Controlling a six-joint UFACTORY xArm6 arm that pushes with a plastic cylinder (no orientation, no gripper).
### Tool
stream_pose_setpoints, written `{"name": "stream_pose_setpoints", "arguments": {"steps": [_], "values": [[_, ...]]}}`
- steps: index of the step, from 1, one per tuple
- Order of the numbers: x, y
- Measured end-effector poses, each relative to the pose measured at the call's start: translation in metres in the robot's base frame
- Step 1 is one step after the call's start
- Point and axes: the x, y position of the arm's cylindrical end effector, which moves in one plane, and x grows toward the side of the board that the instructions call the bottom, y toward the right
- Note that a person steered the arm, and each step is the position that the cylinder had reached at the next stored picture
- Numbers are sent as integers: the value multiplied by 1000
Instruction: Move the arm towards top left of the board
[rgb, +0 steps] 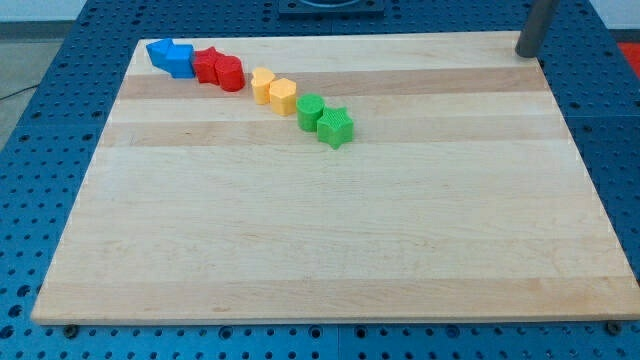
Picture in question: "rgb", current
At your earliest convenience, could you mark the light wooden board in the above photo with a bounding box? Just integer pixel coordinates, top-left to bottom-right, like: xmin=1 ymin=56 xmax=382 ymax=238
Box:
xmin=31 ymin=31 xmax=639 ymax=325

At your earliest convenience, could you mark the green star block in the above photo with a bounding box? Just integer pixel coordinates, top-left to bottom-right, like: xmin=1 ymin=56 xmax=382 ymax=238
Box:
xmin=316 ymin=107 xmax=354 ymax=150

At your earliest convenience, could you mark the green cylinder block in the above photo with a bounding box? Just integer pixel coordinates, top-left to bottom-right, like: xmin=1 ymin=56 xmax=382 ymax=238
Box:
xmin=296 ymin=93 xmax=325 ymax=132

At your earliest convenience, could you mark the yellow hexagon block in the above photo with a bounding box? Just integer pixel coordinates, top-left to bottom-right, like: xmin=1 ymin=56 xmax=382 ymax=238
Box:
xmin=269 ymin=78 xmax=297 ymax=116

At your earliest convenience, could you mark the yellow heart block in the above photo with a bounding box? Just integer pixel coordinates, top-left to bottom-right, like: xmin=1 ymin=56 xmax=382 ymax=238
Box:
xmin=251 ymin=67 xmax=276 ymax=105

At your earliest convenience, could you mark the red cylinder block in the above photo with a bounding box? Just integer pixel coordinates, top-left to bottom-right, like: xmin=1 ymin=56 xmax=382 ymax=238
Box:
xmin=214 ymin=55 xmax=245 ymax=92

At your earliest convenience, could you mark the red star block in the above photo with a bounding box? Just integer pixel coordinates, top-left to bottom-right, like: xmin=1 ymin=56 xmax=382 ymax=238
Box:
xmin=192 ymin=47 xmax=224 ymax=85

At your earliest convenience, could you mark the blue cube block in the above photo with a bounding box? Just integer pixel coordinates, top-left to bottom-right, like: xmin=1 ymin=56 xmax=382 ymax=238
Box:
xmin=165 ymin=44 xmax=195 ymax=79

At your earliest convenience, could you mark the blue block far left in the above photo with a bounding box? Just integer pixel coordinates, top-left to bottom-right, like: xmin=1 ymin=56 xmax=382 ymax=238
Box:
xmin=146 ymin=38 xmax=174 ymax=73

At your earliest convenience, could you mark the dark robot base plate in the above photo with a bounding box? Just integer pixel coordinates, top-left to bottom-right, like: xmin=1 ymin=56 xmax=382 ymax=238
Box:
xmin=276 ymin=0 xmax=385 ymax=17

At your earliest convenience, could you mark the black floor cable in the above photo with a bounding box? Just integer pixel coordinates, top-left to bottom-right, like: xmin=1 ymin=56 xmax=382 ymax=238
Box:
xmin=0 ymin=83 xmax=40 ymax=102

